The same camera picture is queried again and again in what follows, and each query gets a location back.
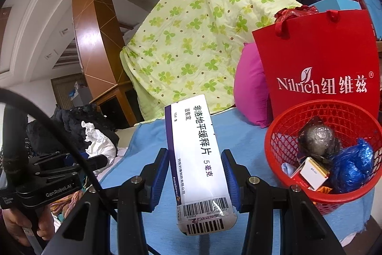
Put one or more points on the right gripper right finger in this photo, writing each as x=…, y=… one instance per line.
x=303, y=230

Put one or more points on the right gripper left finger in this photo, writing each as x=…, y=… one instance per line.
x=87, y=228

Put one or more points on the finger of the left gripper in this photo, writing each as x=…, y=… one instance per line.
x=97, y=163

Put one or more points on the orange wrapper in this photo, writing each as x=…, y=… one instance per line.
x=324, y=190

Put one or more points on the red orange medicine box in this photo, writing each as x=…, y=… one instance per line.
x=310, y=174

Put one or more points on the white purple pill box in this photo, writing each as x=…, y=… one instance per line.
x=200, y=186

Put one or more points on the black plastic bag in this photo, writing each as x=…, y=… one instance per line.
x=318, y=141

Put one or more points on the blue plastic bag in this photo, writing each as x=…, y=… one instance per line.
x=352, y=167

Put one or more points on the white tissue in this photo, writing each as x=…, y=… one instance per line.
x=100, y=144

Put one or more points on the red mesh trash basket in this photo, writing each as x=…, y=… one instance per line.
x=349, y=122

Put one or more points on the left hand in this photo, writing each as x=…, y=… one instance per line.
x=15, y=222

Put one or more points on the white bed sheet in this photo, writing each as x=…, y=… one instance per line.
x=120, y=155

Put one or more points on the striped pink orange scarf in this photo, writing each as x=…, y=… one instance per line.
x=65, y=205

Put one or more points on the blue towel blanket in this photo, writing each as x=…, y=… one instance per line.
x=246, y=142

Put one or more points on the black clothes pile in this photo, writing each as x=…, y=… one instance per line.
x=70, y=122

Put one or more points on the wooden cabinet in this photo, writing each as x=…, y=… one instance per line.
x=119, y=104

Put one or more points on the magenta pillow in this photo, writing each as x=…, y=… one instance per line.
x=251, y=94

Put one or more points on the green clover quilt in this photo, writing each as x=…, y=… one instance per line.
x=185, y=48

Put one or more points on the red Nilrich shopping bag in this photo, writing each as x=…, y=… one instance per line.
x=324, y=56

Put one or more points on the red crinkled plastic bag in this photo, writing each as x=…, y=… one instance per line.
x=290, y=13

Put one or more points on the light blue box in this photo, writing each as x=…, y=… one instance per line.
x=325, y=5

